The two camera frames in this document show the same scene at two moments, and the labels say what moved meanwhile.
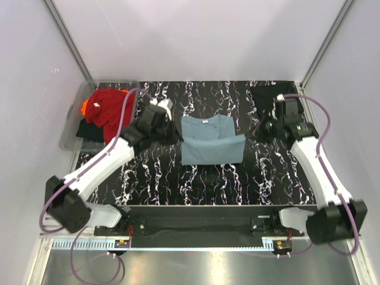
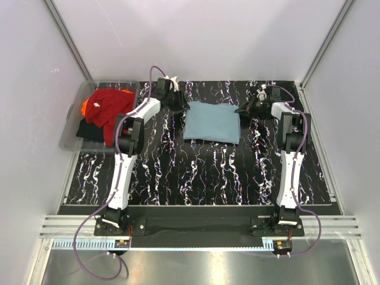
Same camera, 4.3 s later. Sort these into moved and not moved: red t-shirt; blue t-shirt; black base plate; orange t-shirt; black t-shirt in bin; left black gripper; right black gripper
Moved: left black gripper; blue t-shirt; right black gripper
Not moved: red t-shirt; black t-shirt in bin; orange t-shirt; black base plate
